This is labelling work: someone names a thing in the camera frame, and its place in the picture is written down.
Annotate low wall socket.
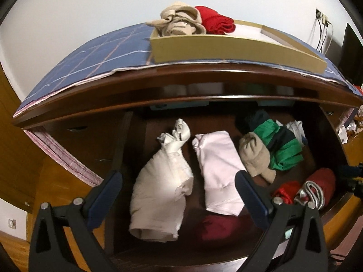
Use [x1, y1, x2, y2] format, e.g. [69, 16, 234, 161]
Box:
[8, 219, 17, 230]

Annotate maroon underwear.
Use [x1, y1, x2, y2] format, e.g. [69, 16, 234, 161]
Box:
[196, 215, 253, 243]

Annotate green black striped underwear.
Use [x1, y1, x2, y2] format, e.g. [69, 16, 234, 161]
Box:
[249, 110, 303, 171]

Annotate bright red garment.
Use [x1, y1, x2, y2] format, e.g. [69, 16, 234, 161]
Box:
[196, 6, 236, 35]

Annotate white cable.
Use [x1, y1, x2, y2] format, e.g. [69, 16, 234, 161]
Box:
[310, 19, 335, 55]

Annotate wooden drawer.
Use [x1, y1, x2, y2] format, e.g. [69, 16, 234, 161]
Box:
[45, 101, 362, 271]

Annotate white blue grey underwear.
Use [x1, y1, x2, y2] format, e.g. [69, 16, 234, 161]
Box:
[285, 120, 308, 147]

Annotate blue plaid tablecloth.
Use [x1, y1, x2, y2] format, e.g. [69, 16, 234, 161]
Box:
[13, 22, 363, 187]

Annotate dark red striped-band underwear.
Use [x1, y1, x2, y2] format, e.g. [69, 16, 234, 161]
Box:
[294, 168, 336, 210]

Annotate black cable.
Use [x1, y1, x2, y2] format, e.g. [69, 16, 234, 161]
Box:
[316, 19, 330, 54]

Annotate tan rolled socks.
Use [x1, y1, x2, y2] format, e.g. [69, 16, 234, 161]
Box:
[238, 132, 276, 184]

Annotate wooden door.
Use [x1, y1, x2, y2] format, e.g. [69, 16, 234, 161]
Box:
[1, 71, 46, 213]

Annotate wall power outlet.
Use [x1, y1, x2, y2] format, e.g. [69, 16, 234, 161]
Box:
[316, 9, 330, 25]

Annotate cream white underwear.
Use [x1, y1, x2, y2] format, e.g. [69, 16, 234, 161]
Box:
[129, 119, 194, 243]

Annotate teal paper card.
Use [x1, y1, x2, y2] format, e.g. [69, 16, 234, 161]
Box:
[284, 228, 294, 240]

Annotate pale pink underwear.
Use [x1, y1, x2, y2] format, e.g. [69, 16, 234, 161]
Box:
[192, 131, 245, 217]

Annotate black television screen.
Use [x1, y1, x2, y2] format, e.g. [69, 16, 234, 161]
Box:
[338, 23, 363, 87]

